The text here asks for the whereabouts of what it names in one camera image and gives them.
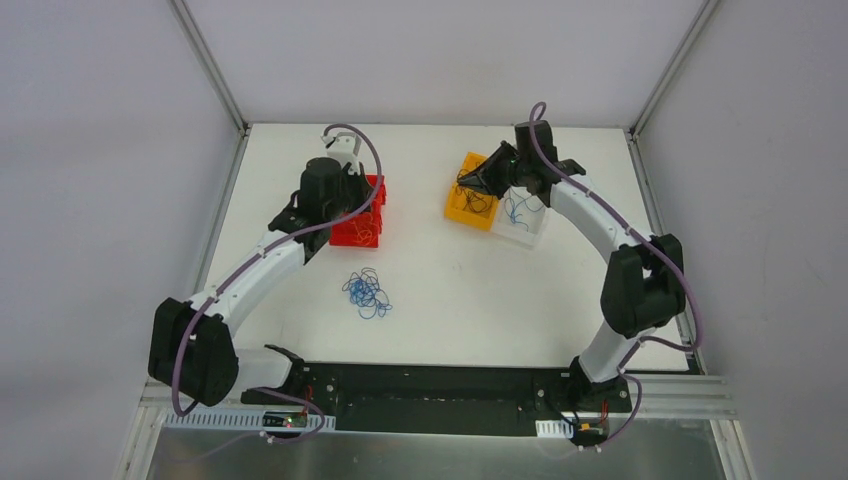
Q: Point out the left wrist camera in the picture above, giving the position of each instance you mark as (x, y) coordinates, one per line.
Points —
(344, 148)

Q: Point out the white cable duct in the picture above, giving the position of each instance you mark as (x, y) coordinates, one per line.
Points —
(276, 421)
(554, 429)

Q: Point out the yellow plastic bin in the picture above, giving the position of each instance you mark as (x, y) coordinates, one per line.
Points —
(467, 207)

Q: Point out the right aluminium frame post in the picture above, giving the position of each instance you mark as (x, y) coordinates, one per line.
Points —
(694, 31)

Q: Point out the aluminium frame post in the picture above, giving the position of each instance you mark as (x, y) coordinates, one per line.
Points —
(205, 57)
(694, 31)

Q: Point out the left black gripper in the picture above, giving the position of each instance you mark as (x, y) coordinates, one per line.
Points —
(357, 196)

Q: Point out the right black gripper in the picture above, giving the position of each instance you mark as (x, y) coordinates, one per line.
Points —
(501, 170)

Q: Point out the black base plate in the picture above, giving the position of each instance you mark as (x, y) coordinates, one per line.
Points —
(451, 400)

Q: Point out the left aluminium frame post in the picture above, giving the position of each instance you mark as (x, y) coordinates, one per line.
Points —
(205, 57)

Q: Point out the right white cable duct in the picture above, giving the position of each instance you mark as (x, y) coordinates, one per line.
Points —
(554, 429)

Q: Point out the red plastic bin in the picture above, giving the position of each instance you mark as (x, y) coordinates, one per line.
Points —
(364, 230)

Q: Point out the white translucent plastic bin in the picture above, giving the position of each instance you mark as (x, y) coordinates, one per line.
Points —
(520, 218)

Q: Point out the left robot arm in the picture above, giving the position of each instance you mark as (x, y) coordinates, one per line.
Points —
(192, 346)

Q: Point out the left white cable duct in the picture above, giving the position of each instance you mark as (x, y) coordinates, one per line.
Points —
(276, 421)

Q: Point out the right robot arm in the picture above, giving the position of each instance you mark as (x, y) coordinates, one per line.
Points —
(642, 291)

